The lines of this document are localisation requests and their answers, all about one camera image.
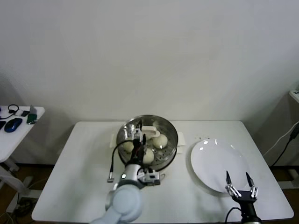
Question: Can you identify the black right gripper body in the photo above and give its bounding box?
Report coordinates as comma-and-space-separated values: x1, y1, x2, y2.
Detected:
231, 190, 258, 219

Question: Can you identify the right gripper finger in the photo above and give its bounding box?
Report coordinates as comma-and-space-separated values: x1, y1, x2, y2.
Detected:
225, 170, 242, 199
245, 171, 260, 200

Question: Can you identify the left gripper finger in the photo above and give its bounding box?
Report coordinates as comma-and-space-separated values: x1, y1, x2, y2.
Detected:
136, 120, 147, 143
126, 124, 137, 141

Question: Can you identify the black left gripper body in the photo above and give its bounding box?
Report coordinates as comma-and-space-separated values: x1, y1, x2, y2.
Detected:
130, 139, 147, 165

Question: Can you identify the white steamed baozi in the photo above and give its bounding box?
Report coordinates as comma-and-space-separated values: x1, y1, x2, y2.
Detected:
122, 141, 135, 153
152, 135, 168, 149
142, 149, 155, 165

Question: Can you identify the stainless steel steamer basket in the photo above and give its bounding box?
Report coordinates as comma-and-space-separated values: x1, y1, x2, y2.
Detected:
109, 114, 186, 172

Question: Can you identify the white round plate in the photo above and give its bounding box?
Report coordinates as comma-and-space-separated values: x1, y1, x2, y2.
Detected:
189, 139, 250, 194

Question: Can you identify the white desk foot bar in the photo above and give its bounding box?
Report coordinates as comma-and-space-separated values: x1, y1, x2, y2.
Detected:
279, 168, 299, 189

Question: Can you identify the white electric cooker base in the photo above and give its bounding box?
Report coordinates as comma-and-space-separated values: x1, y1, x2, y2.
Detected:
109, 132, 186, 179

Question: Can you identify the green and grey tool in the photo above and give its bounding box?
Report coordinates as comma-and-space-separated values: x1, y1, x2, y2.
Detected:
26, 105, 38, 126

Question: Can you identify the white shelf edge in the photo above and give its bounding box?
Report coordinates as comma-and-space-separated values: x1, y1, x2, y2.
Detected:
288, 88, 299, 103

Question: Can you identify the white side table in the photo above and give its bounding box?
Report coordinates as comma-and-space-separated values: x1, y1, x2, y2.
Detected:
0, 106, 45, 214

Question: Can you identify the blue computer mouse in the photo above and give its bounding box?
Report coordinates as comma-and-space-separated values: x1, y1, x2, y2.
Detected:
4, 118, 23, 133

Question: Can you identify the black headset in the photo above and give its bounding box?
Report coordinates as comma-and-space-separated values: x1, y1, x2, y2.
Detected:
7, 104, 20, 115

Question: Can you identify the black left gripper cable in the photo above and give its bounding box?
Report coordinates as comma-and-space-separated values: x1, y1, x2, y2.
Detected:
107, 139, 135, 183

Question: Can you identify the black wall cable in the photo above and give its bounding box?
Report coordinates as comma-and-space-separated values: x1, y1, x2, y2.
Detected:
271, 126, 299, 167

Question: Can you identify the white wall cable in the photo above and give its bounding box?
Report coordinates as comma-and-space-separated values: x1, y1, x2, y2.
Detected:
263, 122, 297, 156

